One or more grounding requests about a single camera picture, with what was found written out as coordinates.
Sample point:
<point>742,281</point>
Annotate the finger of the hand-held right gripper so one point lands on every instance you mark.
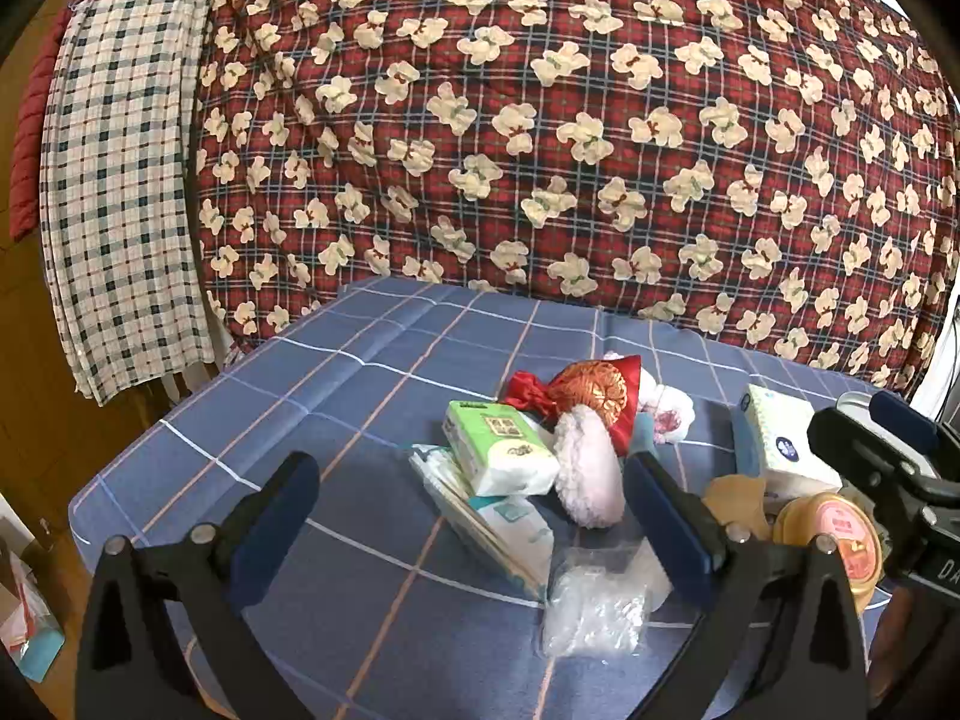
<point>855,442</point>
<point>904,412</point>

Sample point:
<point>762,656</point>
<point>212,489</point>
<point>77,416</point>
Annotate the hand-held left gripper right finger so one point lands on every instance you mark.
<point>667,525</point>

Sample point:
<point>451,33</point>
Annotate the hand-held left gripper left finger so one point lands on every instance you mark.
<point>277,517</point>

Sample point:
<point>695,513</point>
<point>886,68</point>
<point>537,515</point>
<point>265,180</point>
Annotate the white tissue pack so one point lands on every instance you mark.
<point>780,435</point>

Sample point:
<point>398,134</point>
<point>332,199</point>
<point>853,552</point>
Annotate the tan sponge cloth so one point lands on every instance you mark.
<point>739,499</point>

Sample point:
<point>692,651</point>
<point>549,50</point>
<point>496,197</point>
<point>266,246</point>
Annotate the teal cloth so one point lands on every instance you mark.
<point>646,450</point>

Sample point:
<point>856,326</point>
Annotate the pink fluffy cloth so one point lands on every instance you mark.
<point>589,472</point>

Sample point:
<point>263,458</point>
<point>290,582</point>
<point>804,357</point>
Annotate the white mesh cloth pink trim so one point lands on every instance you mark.
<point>671,409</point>

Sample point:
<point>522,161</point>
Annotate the red brocade pouch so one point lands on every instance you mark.
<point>592,390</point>

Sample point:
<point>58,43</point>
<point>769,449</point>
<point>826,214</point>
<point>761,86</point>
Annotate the white teal wet wipes pack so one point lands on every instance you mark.
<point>510,532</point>

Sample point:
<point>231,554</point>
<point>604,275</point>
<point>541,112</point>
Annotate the green tissue pack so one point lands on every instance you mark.
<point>495,442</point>

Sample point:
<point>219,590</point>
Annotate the clear plastic bag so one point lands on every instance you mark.
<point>592,607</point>

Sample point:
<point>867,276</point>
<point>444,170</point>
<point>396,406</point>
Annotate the blue plaid sheet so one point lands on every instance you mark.
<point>300,390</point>

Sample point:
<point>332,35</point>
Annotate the white plastic bag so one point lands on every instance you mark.
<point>19,585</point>

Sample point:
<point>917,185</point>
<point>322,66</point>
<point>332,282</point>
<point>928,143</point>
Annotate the teal paper box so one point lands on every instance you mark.
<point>41,656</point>

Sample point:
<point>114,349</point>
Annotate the beige checked cloth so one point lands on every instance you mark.
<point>112,202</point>

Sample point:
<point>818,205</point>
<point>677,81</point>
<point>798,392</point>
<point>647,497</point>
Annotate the red plaid bear-print blanket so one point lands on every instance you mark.
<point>525,165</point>

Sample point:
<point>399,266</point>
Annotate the red quilted garment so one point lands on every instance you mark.
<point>34,127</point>

